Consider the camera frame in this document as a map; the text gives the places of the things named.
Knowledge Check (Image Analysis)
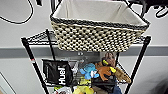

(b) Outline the pale spotted woven basket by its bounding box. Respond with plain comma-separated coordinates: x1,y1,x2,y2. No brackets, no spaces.
49,0,151,54

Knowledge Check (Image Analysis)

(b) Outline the box with printed faces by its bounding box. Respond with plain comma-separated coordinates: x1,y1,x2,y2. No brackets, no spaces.
99,51,118,68

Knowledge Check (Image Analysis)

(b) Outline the black Huel bag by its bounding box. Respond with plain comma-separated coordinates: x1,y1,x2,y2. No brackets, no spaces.
41,58,74,87

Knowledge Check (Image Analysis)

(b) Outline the blue plush toy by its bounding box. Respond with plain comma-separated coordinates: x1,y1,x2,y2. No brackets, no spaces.
79,63,100,80

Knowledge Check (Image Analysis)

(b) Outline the brown plush toy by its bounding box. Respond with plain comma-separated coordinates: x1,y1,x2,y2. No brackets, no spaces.
113,67,132,85

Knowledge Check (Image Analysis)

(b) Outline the orange plush toy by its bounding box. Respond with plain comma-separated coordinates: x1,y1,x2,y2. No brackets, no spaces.
94,59,117,82

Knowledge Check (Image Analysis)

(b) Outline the printed red white pack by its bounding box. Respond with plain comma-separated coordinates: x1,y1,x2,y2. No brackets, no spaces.
53,86,73,94

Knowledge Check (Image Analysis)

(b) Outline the yellow plush toy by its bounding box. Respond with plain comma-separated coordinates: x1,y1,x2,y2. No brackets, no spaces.
73,85,95,94

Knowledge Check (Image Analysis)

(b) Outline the blue white plush shark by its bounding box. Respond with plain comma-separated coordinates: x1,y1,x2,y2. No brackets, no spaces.
111,85,123,94

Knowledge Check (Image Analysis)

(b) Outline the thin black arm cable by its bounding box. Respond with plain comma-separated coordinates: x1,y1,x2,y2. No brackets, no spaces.
153,4,168,20
0,0,35,25

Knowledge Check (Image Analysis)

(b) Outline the white wall socket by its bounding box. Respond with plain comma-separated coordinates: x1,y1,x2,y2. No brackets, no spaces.
77,51,84,57

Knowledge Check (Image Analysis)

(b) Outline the black wire shelf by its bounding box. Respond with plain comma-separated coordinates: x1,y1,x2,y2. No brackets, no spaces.
20,29,152,94

